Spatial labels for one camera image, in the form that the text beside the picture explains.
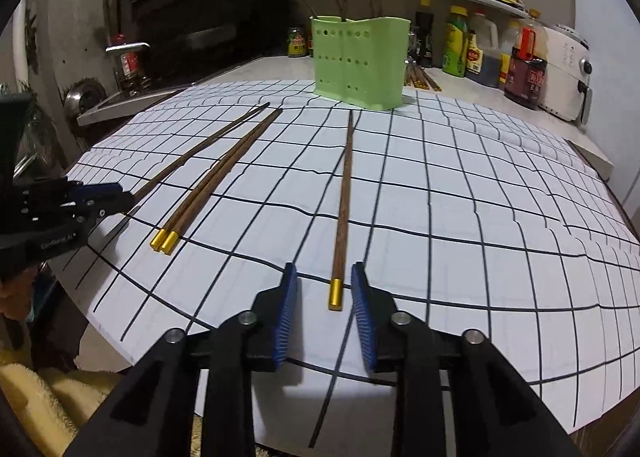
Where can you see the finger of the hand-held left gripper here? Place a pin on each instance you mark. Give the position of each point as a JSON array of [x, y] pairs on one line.
[[95, 189], [112, 204]]

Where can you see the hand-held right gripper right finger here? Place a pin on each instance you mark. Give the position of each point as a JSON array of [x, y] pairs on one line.
[[362, 317]]

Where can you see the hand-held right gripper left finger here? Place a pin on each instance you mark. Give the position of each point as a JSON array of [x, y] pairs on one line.
[[285, 317]]

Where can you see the green plastic utensil holder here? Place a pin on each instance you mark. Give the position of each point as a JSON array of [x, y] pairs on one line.
[[355, 62]]

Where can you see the person's left hand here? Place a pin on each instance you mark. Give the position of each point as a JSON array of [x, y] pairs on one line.
[[15, 299]]

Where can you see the round steel lid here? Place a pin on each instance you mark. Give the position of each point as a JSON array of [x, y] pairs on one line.
[[82, 98]]

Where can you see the black cooktop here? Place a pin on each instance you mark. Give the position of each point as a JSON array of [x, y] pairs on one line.
[[145, 97]]

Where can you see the white black checkered cloth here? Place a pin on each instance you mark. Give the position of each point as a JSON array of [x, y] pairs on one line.
[[450, 237]]

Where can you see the red labelled bottle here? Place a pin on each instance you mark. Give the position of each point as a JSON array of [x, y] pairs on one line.
[[131, 67]]

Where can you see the yellow fleece towel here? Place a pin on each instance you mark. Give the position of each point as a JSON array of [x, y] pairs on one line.
[[45, 402]]

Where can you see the black range hood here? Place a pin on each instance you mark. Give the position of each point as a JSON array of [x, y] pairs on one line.
[[200, 2]]

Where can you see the green label jar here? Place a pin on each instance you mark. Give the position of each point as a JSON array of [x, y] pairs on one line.
[[297, 43]]

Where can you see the bundle of spare chopsticks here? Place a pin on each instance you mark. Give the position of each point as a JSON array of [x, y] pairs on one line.
[[422, 78]]

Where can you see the green bottle with yellow cap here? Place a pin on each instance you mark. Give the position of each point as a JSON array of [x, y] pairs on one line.
[[456, 47]]

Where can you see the dark soy sauce bottle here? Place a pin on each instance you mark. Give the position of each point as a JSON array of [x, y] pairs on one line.
[[425, 37]]

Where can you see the dark vinegar jug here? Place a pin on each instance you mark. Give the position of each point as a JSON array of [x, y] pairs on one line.
[[482, 54]]

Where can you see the white air fryer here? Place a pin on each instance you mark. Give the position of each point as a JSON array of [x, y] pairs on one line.
[[567, 72]]

